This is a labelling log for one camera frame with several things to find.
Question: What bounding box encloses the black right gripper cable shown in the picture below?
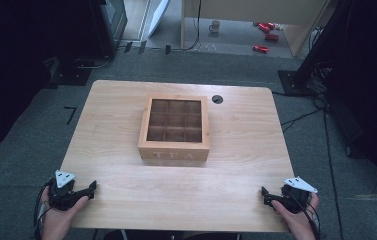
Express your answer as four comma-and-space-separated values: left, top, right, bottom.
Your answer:
289, 190, 322, 240

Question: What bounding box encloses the dark curtain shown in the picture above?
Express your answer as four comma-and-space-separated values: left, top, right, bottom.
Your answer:
0, 0, 105, 159
322, 0, 377, 201

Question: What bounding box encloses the black stand base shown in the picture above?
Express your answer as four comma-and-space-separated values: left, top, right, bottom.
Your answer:
44, 57, 94, 90

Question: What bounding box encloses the black cabinet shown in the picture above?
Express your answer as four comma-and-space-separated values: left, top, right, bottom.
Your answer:
87, 0, 129, 58

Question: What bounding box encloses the white board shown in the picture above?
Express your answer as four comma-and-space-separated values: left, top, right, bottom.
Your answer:
147, 0, 171, 38

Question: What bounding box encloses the wooden compartment box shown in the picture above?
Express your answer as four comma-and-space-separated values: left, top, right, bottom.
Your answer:
137, 94, 211, 163

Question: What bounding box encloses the black stand with cables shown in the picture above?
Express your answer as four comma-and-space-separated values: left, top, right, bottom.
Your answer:
277, 0, 347, 98

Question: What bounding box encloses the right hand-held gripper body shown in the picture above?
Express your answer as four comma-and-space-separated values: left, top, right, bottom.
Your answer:
270, 176, 319, 215

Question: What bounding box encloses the person's left hand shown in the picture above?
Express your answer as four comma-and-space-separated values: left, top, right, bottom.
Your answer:
40, 185, 90, 240

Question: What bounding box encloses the grey mug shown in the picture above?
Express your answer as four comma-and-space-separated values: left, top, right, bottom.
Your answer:
208, 19, 222, 35

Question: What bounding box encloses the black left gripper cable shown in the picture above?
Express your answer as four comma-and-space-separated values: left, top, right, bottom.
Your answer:
33, 179, 53, 240

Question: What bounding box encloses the person's right hand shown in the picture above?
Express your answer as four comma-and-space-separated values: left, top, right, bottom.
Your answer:
270, 191, 321, 240

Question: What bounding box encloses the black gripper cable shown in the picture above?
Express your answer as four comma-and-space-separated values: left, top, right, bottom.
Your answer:
289, 190, 322, 240
33, 179, 53, 240

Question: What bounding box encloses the black hanging cable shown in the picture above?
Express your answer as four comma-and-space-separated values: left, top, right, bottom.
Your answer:
171, 0, 203, 52

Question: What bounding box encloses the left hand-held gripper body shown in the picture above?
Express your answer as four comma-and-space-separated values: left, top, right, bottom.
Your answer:
47, 169, 84, 212

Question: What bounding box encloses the black floor cable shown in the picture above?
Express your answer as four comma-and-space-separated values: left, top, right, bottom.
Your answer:
271, 89, 345, 240

